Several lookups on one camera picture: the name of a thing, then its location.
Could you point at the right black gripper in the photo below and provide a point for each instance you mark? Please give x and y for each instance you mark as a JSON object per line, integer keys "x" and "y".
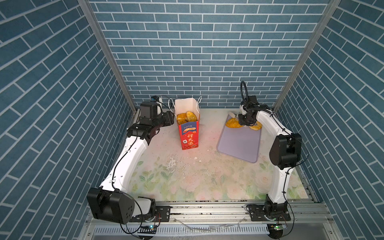
{"x": 241, "y": 122}

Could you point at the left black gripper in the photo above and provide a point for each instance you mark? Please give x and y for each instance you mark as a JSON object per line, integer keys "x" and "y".
{"x": 168, "y": 119}

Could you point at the long seeded bread loaf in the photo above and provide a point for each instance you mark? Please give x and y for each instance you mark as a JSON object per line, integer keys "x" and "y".
{"x": 233, "y": 123}

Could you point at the red white paper bag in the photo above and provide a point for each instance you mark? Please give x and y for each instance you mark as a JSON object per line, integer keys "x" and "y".
{"x": 189, "y": 132}

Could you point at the long yellow bread stick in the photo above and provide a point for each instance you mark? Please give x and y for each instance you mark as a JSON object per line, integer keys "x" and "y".
{"x": 191, "y": 117}

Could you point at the braided wreath bread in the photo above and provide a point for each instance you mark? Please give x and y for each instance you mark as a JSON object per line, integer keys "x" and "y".
{"x": 182, "y": 118}

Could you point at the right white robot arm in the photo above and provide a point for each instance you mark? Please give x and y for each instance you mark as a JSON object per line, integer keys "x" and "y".
{"x": 285, "y": 153}

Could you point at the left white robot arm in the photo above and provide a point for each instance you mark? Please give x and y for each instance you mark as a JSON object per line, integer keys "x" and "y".
{"x": 111, "y": 201}

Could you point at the lavender plastic tray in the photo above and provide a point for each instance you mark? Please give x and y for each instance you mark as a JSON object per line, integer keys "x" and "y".
{"x": 241, "y": 143}

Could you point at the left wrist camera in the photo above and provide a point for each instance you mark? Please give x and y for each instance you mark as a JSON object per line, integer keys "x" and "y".
{"x": 152, "y": 108}

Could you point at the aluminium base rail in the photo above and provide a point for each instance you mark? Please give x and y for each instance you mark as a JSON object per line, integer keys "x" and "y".
{"x": 239, "y": 220}

